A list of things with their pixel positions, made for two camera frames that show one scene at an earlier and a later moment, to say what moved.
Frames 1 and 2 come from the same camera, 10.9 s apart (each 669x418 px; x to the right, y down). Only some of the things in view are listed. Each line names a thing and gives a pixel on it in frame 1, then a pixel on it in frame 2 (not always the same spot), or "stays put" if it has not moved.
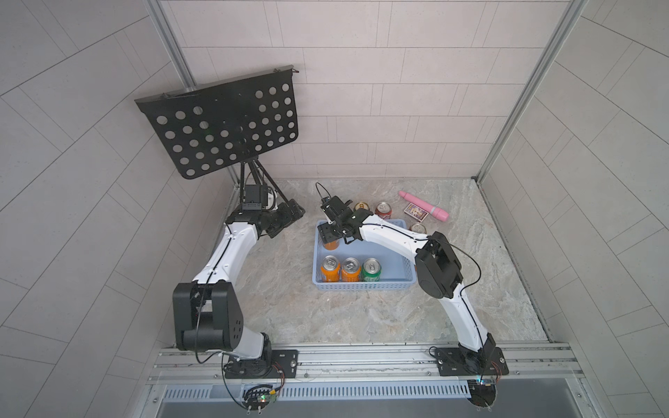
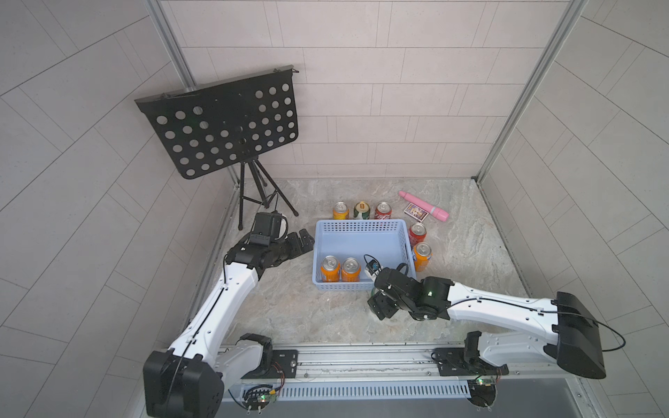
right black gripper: (326, 231) to (382, 310)
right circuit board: (483, 391) stays put
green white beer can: (361, 205) stays put
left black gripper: (286, 218) to (296, 248)
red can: (418, 227) stays put
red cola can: (383, 210) stays put
